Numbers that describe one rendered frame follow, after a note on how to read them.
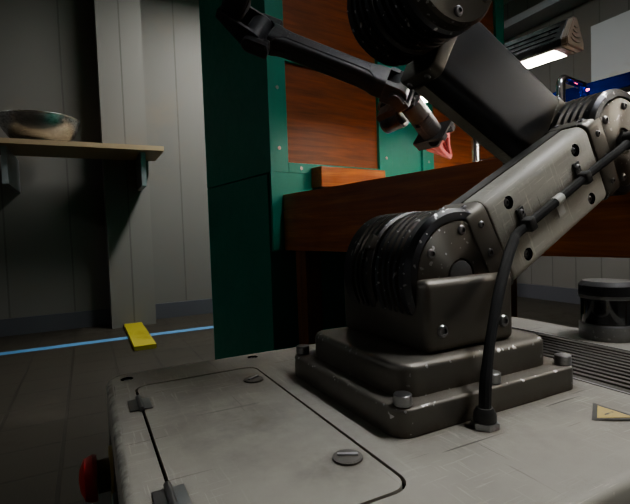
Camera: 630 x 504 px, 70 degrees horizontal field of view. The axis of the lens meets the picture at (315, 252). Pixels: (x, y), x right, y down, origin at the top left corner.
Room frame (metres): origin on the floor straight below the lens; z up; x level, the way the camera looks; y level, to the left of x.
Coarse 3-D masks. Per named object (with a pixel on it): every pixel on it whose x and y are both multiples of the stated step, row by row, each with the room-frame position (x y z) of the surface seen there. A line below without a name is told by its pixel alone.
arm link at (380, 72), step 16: (272, 16) 1.15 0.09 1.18; (272, 32) 1.11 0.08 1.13; (288, 32) 1.13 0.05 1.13; (256, 48) 1.12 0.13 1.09; (272, 48) 1.13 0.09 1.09; (288, 48) 1.12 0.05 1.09; (304, 48) 1.11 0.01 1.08; (320, 48) 1.12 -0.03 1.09; (304, 64) 1.14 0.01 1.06; (320, 64) 1.13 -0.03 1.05; (336, 64) 1.11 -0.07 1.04; (352, 64) 1.11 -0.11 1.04; (368, 64) 1.12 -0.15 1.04; (352, 80) 1.13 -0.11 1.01; (368, 80) 1.11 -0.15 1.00; (384, 80) 1.10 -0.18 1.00; (384, 96) 1.13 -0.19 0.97
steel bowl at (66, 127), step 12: (0, 120) 2.66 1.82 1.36; (12, 120) 2.62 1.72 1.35; (24, 120) 2.62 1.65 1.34; (36, 120) 2.64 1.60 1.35; (48, 120) 2.68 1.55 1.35; (60, 120) 2.73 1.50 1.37; (72, 120) 2.81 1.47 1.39; (12, 132) 2.67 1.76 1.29; (24, 132) 2.66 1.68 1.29; (36, 132) 2.68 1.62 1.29; (48, 132) 2.71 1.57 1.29; (60, 132) 2.76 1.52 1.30; (72, 132) 2.85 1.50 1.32
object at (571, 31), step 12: (564, 24) 1.06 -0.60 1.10; (576, 24) 1.05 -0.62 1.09; (528, 36) 1.13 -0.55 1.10; (540, 36) 1.10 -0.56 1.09; (552, 36) 1.06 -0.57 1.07; (564, 36) 1.03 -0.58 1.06; (576, 36) 1.05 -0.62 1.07; (516, 48) 1.14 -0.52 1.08; (528, 48) 1.11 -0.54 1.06; (540, 48) 1.08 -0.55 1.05; (552, 48) 1.06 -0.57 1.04; (564, 48) 1.05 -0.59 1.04; (576, 48) 1.06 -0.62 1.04; (420, 96) 1.39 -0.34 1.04
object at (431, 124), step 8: (432, 120) 1.17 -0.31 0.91; (448, 120) 1.18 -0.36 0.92; (416, 128) 1.18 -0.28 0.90; (424, 128) 1.17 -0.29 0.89; (432, 128) 1.17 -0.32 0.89; (440, 128) 1.18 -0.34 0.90; (448, 128) 1.17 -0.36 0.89; (424, 136) 1.19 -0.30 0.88; (432, 136) 1.18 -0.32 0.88; (440, 136) 1.16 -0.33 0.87; (416, 144) 1.23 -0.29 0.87
